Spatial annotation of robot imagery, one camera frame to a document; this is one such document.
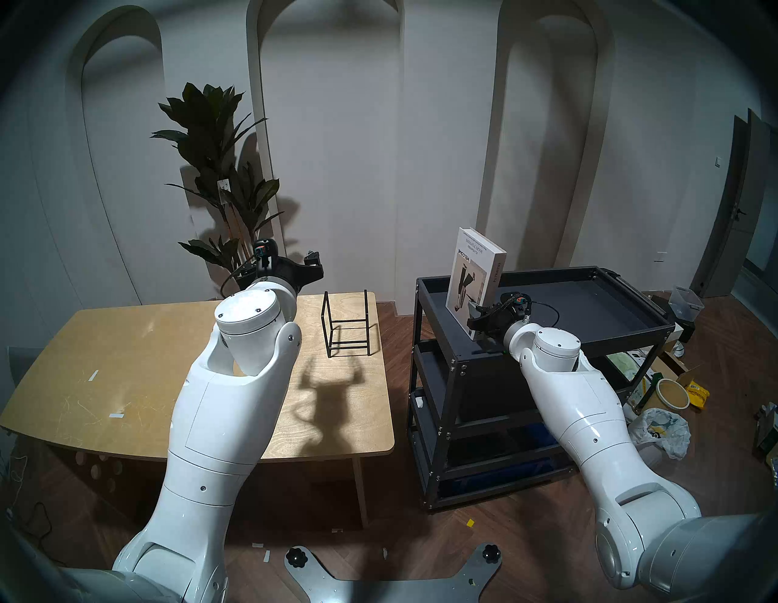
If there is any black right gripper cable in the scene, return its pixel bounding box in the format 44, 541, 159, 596
526, 300, 561, 330

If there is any round beige tub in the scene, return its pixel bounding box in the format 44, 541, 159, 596
655, 378, 691, 411

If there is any dark grey door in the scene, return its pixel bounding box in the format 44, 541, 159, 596
693, 109, 778, 300

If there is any white hardcover book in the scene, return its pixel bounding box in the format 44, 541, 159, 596
446, 227, 508, 340

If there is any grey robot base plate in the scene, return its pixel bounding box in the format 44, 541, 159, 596
284, 543, 504, 603

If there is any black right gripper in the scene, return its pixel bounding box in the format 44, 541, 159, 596
466, 292, 533, 339

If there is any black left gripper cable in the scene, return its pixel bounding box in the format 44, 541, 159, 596
220, 255, 262, 298

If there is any brown cardboard box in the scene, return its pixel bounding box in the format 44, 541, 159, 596
650, 354, 700, 390

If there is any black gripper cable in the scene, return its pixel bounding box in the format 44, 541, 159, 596
526, 300, 561, 330
220, 255, 262, 298

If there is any white bin with plastic bag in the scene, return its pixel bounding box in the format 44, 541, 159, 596
626, 407, 692, 469

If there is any black three-tier utility cart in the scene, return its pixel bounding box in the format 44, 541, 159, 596
408, 266, 676, 511

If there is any clear plastic storage box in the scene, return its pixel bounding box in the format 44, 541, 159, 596
669, 287, 704, 320

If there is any tall green potted plant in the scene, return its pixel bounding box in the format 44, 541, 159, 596
151, 82, 286, 298

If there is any black wire book stand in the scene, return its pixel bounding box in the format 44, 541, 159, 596
321, 289, 373, 359

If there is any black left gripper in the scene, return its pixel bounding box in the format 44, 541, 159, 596
234, 239, 325, 293

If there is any flat blue bin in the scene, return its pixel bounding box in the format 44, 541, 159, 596
439, 463, 577, 497

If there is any wooden table leg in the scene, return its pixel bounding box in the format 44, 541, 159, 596
351, 456, 370, 528

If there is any white green printed bag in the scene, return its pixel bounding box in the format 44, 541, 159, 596
608, 351, 655, 408

